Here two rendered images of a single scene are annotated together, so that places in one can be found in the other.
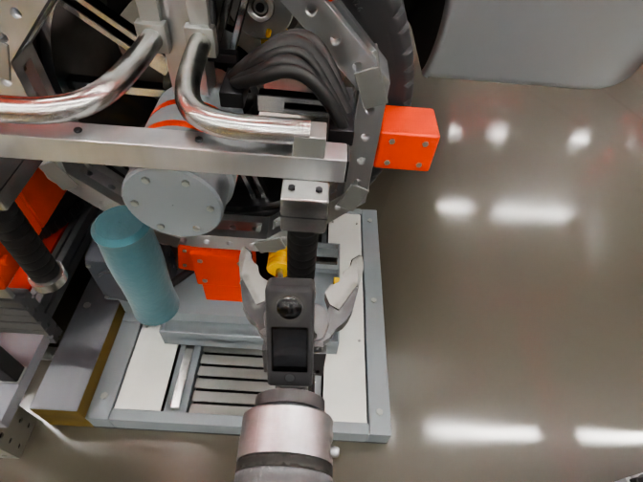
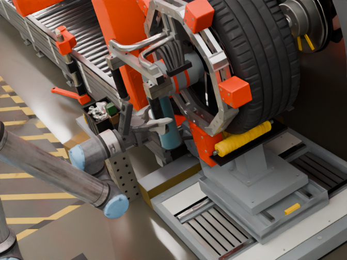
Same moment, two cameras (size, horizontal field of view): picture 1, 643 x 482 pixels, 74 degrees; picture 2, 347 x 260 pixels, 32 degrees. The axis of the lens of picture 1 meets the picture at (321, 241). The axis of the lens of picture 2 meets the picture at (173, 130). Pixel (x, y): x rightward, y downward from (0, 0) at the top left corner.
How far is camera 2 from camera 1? 1.92 m
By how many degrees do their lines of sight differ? 55
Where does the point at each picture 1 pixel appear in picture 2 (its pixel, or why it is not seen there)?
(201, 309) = (215, 175)
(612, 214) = not seen: outside the picture
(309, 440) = (106, 137)
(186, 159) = (136, 67)
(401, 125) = (226, 84)
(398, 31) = (233, 47)
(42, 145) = (120, 55)
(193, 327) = (213, 187)
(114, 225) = not seen: hidden behind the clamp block
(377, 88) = (209, 65)
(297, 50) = (166, 46)
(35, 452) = (131, 206)
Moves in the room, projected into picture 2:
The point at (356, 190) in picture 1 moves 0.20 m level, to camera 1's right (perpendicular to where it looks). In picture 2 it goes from (220, 110) to (250, 132)
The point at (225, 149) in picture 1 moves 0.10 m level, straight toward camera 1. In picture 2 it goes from (140, 67) to (120, 80)
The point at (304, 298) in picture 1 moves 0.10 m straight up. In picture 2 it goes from (125, 106) to (116, 81)
